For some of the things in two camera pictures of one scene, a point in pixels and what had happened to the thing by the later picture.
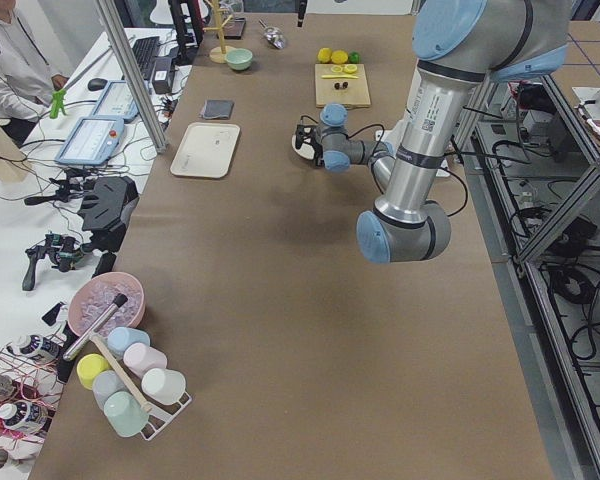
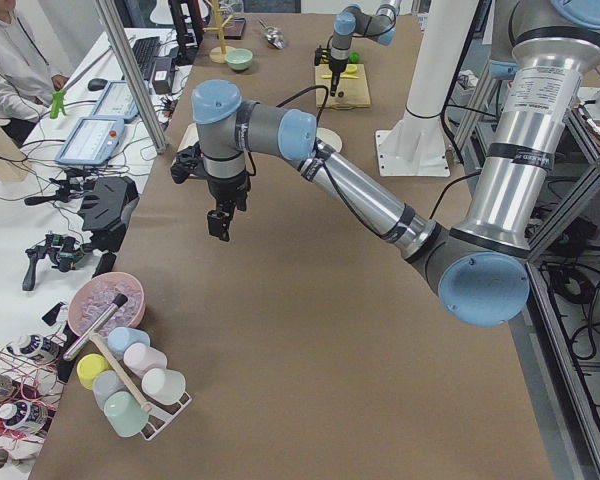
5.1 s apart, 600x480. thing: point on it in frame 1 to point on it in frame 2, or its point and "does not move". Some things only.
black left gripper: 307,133 to 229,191
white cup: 163,385 does not move
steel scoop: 274,35 does not move
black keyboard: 144,51 does not move
